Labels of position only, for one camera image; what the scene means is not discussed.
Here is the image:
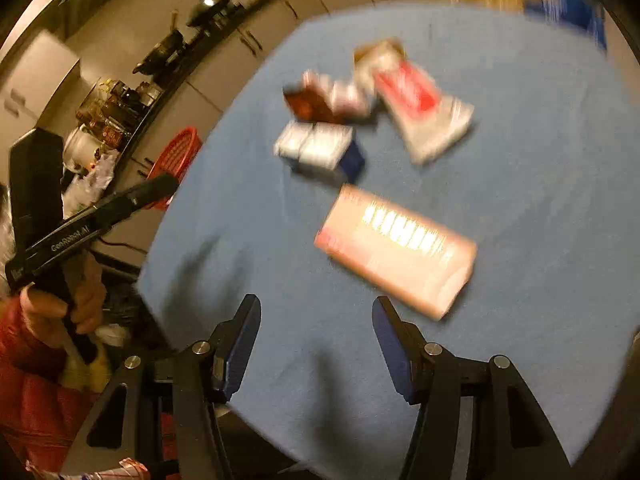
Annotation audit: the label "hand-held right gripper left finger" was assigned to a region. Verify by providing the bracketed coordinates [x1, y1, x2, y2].
[60, 294, 262, 480]

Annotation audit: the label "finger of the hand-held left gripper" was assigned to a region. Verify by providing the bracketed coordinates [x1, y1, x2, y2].
[9, 127, 66, 256]
[95, 174, 180, 225]

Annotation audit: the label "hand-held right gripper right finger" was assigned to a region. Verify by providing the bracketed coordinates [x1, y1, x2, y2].
[371, 295, 571, 480]

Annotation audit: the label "red plastic basket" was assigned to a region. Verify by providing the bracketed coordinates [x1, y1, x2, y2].
[147, 126, 203, 211]

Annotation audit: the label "pink cardboard box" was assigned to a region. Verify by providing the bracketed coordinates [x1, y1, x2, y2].
[314, 184, 477, 321]

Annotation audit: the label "brown carton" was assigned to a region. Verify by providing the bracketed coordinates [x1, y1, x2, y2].
[282, 82, 326, 123]

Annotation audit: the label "white medicine box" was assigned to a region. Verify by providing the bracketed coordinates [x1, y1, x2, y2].
[273, 120, 367, 184]

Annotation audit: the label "red white box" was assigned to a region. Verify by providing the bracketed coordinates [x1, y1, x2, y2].
[302, 70, 376, 123]

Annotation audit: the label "red white snack bag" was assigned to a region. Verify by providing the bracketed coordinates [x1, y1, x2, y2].
[370, 57, 476, 166]

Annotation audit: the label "small tan cardboard box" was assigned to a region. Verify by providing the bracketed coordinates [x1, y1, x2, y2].
[354, 39, 406, 68]

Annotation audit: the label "person's left forearm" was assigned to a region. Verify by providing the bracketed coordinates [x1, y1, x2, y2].
[0, 300, 108, 473]

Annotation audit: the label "person's left hand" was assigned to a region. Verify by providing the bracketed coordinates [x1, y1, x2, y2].
[19, 255, 108, 351]

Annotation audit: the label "crumpled plastic bags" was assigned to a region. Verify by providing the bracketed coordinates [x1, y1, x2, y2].
[62, 150, 121, 211]

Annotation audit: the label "white rice cooker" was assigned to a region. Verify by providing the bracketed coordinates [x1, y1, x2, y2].
[62, 127, 108, 171]

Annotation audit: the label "group of condiment bottles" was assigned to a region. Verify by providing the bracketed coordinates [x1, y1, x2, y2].
[75, 77, 163, 146]

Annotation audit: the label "cream upper cabinets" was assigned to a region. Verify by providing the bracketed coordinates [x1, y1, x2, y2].
[0, 30, 81, 136]

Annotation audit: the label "cream lower kitchen cabinets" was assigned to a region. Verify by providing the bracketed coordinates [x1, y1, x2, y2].
[90, 0, 551, 266]

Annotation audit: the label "dark wok with spatula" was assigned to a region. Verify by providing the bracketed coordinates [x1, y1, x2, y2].
[132, 10, 186, 78]

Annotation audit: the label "patterned white bag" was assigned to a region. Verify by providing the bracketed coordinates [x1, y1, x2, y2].
[25, 457, 151, 480]

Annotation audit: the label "blue tablecloth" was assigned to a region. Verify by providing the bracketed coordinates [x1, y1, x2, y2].
[136, 2, 640, 480]

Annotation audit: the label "wok with metal lid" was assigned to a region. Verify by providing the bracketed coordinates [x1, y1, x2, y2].
[186, 0, 233, 28]

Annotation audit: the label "blue plastic bag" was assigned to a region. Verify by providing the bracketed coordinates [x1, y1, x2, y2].
[522, 0, 608, 53]

